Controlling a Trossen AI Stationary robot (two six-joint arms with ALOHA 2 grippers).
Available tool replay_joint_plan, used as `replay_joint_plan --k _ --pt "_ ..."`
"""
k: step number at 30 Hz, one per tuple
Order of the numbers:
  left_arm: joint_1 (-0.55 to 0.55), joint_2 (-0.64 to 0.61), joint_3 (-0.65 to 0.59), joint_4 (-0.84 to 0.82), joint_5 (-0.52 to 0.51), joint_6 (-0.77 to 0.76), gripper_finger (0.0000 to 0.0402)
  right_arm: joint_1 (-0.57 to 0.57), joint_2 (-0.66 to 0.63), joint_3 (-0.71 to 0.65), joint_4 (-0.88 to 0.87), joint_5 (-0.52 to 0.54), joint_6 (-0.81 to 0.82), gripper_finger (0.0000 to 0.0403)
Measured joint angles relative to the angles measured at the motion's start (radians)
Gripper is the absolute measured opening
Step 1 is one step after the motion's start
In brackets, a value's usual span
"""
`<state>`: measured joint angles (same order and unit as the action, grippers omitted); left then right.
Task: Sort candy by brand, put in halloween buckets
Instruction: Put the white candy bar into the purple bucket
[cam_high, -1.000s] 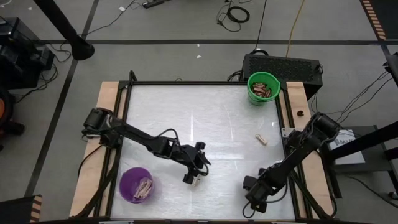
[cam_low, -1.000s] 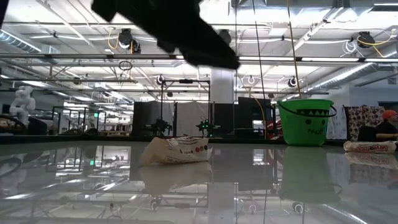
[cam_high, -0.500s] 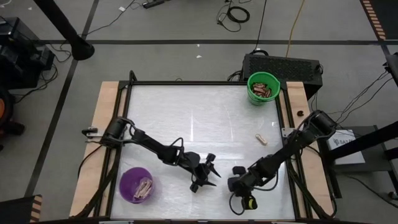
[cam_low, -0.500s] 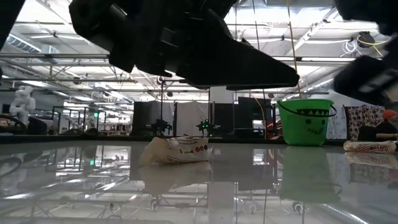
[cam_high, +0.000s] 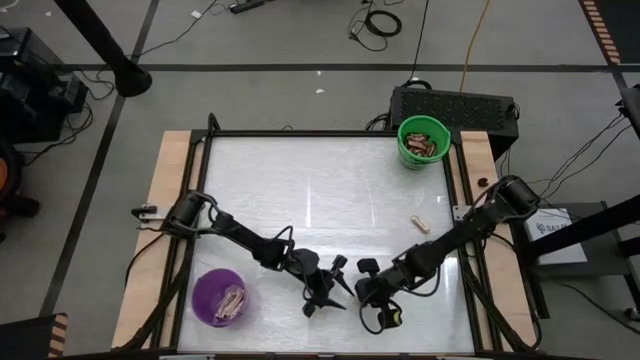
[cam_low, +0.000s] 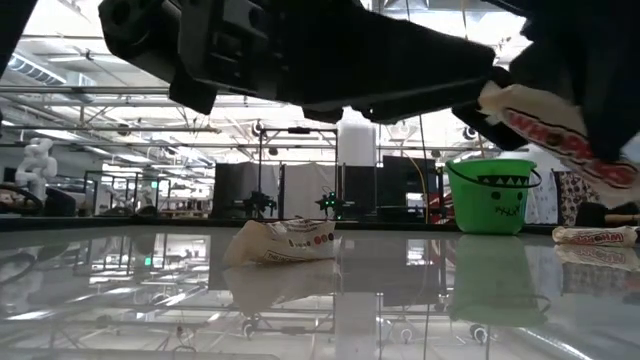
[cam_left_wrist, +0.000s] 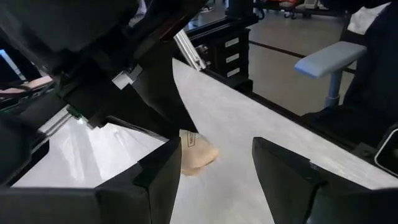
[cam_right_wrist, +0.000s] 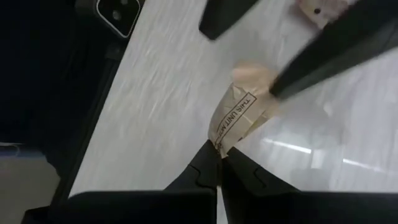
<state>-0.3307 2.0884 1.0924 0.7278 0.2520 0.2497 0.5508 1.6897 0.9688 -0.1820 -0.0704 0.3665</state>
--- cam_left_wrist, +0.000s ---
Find white sheet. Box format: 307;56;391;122
347;2;391;35

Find black office chair grey armrest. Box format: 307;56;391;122
294;0;398;150

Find black drawer cabinet white labels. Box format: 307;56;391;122
186;15;259;93

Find beige PayDay candy bar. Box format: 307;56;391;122
179;129;220;177

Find plywood board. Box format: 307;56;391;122
0;75;53;95

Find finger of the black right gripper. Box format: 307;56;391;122
67;80;175;143
114;43;198;139

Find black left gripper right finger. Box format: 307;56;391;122
252;136;398;224

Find silver aluminium extrusion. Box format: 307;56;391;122
173;29;206;72

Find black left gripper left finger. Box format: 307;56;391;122
0;136;183;224

